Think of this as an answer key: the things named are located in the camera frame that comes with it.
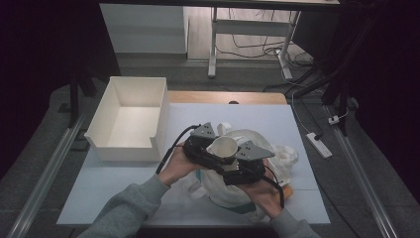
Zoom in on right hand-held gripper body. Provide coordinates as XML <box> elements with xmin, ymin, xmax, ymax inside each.
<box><xmin>224</xmin><ymin>140</ymin><xmax>276</xmax><ymax>186</ymax></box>

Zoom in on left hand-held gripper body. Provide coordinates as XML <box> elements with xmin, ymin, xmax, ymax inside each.
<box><xmin>182</xmin><ymin>121</ymin><xmax>219</xmax><ymax>167</ymax></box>

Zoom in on clear plastic cup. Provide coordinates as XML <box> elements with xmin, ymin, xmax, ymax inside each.
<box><xmin>205</xmin><ymin>135</ymin><xmax>240</xmax><ymax>172</ymax></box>

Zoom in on white tote bag coloured patches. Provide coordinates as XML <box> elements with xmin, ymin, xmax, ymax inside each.
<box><xmin>187</xmin><ymin>121</ymin><xmax>300</xmax><ymax>223</ymax></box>

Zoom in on white plastic bin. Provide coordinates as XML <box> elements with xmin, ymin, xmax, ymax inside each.
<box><xmin>83</xmin><ymin>75</ymin><xmax>170</xmax><ymax>164</ymax></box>

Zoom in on person's left hand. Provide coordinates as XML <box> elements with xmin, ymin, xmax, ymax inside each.
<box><xmin>157</xmin><ymin>145</ymin><xmax>204</xmax><ymax>187</ymax></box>

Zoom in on person's right hand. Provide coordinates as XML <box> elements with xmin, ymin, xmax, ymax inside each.
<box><xmin>237</xmin><ymin>178</ymin><xmax>285</xmax><ymax>220</ymax></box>

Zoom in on white power strip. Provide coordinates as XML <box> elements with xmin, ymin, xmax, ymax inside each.
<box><xmin>305</xmin><ymin>131</ymin><xmax>334</xmax><ymax>160</ymax></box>

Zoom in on white table mat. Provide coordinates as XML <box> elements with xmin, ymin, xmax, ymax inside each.
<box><xmin>55</xmin><ymin>102</ymin><xmax>332</xmax><ymax>228</ymax></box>

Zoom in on black stand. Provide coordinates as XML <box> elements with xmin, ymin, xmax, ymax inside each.
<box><xmin>66</xmin><ymin>61</ymin><xmax>97</xmax><ymax>129</ymax></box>
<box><xmin>321</xmin><ymin>64</ymin><xmax>352</xmax><ymax>137</ymax></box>

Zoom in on white cabinet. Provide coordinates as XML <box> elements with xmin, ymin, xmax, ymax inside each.
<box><xmin>99</xmin><ymin>3</ymin><xmax>189</xmax><ymax>55</ymax></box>

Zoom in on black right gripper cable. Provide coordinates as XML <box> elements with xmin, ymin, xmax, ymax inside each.
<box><xmin>263</xmin><ymin>165</ymin><xmax>286</xmax><ymax>209</ymax></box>

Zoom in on white power strip cable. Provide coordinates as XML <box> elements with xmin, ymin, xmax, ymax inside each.
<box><xmin>290</xmin><ymin>88</ymin><xmax>314</xmax><ymax>135</ymax></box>

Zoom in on black plug with cable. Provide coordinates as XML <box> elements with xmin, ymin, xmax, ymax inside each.
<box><xmin>296</xmin><ymin>97</ymin><xmax>325</xmax><ymax>141</ymax></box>

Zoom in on aluminium rail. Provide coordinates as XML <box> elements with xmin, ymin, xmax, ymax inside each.
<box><xmin>331</xmin><ymin>126</ymin><xmax>399</xmax><ymax>238</ymax></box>
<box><xmin>6</xmin><ymin>113</ymin><xmax>88</xmax><ymax>238</ymax></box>

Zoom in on tangle of black floor cables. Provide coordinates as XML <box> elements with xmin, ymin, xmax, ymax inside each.
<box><xmin>215</xmin><ymin>7</ymin><xmax>315</xmax><ymax>67</ymax></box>

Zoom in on white desk frame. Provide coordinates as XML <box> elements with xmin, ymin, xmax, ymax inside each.
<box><xmin>207</xmin><ymin>6</ymin><xmax>302</xmax><ymax>80</ymax></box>

